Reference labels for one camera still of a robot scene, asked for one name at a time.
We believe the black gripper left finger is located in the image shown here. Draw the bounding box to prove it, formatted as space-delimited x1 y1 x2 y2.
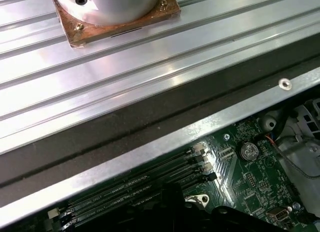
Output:
124 183 173 232

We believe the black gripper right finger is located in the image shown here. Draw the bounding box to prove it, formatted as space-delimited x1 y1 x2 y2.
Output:
172 183 281 232

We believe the black RAM slot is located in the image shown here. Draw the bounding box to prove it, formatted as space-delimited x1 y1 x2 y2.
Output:
62 162 214 229
62 154 205 219
74 172 218 232
67 142 206 210

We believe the silver board connector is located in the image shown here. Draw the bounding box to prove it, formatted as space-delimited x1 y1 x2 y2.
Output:
265 207 291 222

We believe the green motherboard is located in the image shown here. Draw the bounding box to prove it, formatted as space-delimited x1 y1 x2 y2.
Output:
47 116 320 232

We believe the round coin battery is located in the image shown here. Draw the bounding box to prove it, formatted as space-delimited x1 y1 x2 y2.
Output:
239 141 260 162

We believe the black PC case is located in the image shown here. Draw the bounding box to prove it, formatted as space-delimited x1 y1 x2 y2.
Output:
0 51 320 232

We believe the thin grey wire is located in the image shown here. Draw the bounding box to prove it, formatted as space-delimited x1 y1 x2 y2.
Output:
271 139 320 179

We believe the silver metal bracket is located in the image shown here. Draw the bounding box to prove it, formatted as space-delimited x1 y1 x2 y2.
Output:
257 98 320 172

